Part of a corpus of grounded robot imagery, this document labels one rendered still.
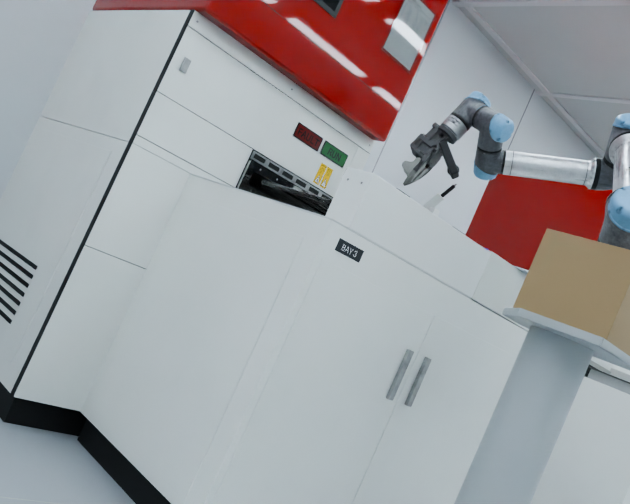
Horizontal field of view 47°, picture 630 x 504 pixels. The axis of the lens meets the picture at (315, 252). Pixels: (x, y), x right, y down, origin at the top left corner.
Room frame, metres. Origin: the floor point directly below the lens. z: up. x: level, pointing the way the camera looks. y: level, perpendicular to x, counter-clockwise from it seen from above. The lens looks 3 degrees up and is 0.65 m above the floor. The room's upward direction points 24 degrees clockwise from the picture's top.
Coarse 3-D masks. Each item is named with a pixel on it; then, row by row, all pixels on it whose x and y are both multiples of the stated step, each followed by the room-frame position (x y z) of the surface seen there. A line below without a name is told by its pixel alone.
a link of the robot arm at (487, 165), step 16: (480, 160) 2.21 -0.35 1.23; (496, 160) 2.20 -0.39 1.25; (512, 160) 2.19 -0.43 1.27; (528, 160) 2.18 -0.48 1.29; (544, 160) 2.18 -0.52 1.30; (560, 160) 2.17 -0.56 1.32; (576, 160) 2.17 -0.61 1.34; (592, 160) 2.16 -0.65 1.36; (480, 176) 2.25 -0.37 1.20; (528, 176) 2.21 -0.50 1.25; (544, 176) 2.19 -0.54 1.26; (560, 176) 2.17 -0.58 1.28; (576, 176) 2.16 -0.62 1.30; (592, 176) 2.14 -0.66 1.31; (608, 176) 2.12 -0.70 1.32
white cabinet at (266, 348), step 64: (192, 192) 2.04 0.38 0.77; (192, 256) 1.94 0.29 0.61; (256, 256) 1.76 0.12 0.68; (320, 256) 1.63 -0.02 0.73; (384, 256) 1.76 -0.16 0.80; (128, 320) 2.06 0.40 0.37; (192, 320) 1.85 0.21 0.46; (256, 320) 1.69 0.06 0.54; (320, 320) 1.68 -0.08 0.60; (384, 320) 1.82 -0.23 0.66; (448, 320) 2.00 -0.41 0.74; (128, 384) 1.96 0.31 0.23; (192, 384) 1.77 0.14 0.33; (256, 384) 1.63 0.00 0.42; (320, 384) 1.74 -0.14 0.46; (384, 384) 1.89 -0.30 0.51; (448, 384) 2.07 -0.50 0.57; (128, 448) 1.87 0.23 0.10; (192, 448) 1.70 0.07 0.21; (256, 448) 1.67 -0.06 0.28; (320, 448) 1.81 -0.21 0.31; (384, 448) 1.97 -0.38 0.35; (448, 448) 2.16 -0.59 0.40
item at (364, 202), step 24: (336, 192) 1.73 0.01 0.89; (360, 192) 1.67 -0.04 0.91; (384, 192) 1.70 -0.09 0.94; (336, 216) 1.70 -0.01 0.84; (360, 216) 1.68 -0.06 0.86; (384, 216) 1.73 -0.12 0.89; (408, 216) 1.78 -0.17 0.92; (432, 216) 1.83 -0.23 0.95; (384, 240) 1.75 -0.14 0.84; (408, 240) 1.80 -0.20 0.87; (432, 240) 1.86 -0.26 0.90; (456, 240) 1.92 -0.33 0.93; (432, 264) 1.89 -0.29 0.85; (456, 264) 1.95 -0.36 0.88; (480, 264) 2.02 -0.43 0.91; (456, 288) 1.98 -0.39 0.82
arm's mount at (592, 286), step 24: (552, 240) 1.76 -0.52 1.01; (576, 240) 1.72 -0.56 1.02; (552, 264) 1.74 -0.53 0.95; (576, 264) 1.70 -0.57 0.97; (600, 264) 1.66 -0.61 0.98; (624, 264) 1.63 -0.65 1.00; (528, 288) 1.77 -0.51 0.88; (552, 288) 1.73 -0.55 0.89; (576, 288) 1.69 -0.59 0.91; (600, 288) 1.65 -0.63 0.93; (624, 288) 1.61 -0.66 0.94; (552, 312) 1.71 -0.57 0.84; (576, 312) 1.67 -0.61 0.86; (600, 312) 1.63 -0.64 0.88; (624, 312) 1.63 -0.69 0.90; (600, 336) 1.62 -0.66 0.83; (624, 336) 1.67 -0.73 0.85
